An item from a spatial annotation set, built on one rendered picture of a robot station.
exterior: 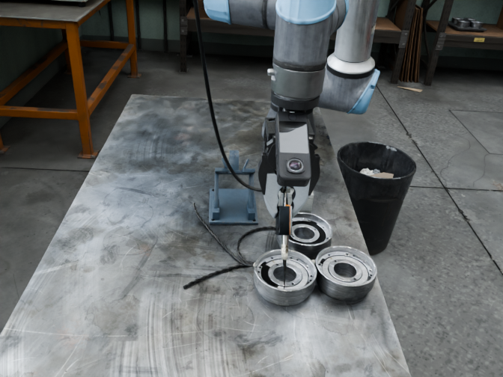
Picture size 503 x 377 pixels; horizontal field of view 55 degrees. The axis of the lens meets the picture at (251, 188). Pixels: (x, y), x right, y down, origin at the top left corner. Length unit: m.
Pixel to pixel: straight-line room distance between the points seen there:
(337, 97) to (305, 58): 0.57
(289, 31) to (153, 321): 0.47
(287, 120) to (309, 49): 0.11
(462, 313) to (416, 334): 0.25
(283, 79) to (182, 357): 0.42
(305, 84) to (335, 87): 0.54
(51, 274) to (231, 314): 0.32
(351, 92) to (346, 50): 0.10
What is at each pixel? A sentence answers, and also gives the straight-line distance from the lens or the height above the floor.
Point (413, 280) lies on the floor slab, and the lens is 2.21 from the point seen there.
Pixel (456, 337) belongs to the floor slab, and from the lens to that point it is 2.04.
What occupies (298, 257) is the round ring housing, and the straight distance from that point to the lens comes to 0.86.
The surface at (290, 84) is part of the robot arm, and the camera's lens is 0.67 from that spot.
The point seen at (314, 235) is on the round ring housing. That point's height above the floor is 0.83.
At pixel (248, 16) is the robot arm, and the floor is 1.21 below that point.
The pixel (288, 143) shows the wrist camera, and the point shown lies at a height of 1.08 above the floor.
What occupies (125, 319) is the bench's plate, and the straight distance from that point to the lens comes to 0.80.
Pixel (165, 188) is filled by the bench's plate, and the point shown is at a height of 0.80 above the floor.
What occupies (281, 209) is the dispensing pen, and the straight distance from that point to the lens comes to 0.77.
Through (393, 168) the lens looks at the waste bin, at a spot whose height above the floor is 0.34.
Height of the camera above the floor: 1.38
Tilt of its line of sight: 32 degrees down
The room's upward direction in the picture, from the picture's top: 4 degrees clockwise
